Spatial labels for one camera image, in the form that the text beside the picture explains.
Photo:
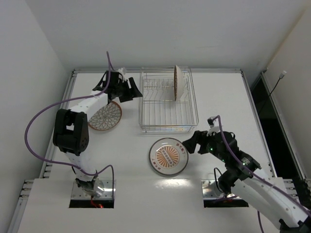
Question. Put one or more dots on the black wall cable white plug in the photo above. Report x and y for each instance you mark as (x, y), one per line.
(281, 76)

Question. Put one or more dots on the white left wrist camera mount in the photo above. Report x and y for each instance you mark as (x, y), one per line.
(122, 71)

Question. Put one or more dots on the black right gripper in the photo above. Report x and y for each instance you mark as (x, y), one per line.
(198, 141)

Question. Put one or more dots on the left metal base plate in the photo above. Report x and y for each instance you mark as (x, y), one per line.
(107, 189)

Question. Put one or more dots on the chrome wire dish rack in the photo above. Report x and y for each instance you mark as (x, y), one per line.
(159, 111)

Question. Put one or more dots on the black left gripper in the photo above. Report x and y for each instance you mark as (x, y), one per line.
(126, 90)

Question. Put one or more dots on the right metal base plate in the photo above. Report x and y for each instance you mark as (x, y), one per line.
(211, 192)

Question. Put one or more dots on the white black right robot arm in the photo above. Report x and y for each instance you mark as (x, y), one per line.
(245, 178)

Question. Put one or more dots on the sunburst plate dark rim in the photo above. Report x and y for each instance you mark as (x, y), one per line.
(168, 157)

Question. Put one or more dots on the floral plate orange rim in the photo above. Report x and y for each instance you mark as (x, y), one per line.
(106, 118)
(178, 83)

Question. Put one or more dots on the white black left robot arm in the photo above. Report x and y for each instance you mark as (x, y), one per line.
(71, 134)

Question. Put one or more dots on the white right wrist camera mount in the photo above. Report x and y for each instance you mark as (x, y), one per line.
(214, 125)

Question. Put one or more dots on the metal base plate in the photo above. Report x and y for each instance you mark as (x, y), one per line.
(107, 189)
(211, 192)

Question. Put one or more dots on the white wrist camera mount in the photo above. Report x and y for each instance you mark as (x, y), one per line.
(214, 125)
(122, 71)

